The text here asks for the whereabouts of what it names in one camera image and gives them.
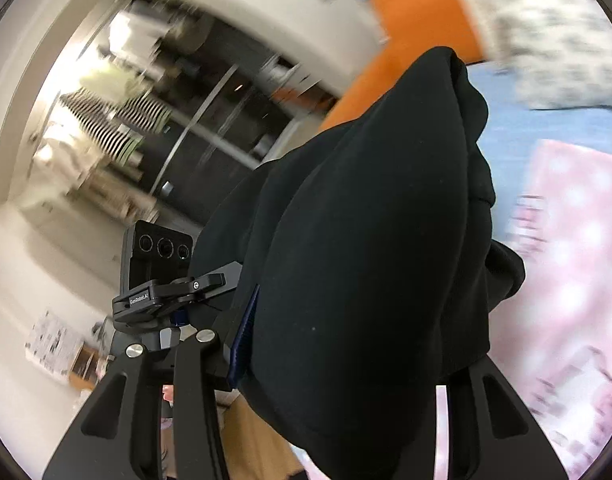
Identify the orange bed frame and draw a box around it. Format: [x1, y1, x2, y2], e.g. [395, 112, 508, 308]
[318, 0, 491, 133]

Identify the pink checked blanket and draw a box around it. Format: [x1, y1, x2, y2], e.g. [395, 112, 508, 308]
[286, 140, 612, 480]

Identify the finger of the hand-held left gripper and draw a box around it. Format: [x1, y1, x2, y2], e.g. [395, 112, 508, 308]
[191, 260, 243, 309]

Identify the light blue bed sheet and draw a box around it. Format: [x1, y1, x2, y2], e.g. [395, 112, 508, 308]
[466, 60, 612, 156]

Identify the cardboard box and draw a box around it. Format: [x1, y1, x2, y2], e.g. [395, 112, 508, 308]
[68, 345, 112, 391]

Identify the black jacket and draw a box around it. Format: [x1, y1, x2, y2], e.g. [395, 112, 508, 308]
[188, 46, 526, 480]

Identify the printed paper sheet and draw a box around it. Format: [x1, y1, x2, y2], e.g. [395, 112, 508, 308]
[25, 310, 84, 386]

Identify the floral white pillow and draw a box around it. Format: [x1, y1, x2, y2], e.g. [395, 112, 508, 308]
[443, 0, 612, 111]

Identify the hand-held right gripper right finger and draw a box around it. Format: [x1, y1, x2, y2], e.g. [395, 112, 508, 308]
[446, 352, 569, 480]

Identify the glass balcony door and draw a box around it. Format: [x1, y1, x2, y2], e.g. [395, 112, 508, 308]
[86, 0, 337, 221]

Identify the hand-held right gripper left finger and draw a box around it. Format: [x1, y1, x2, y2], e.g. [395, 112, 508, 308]
[41, 285, 261, 480]

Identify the row of hanging clothes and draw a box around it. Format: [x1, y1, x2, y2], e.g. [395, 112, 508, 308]
[31, 10, 211, 221]

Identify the striped hanging shirt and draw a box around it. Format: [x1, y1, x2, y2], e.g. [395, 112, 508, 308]
[61, 87, 169, 161]

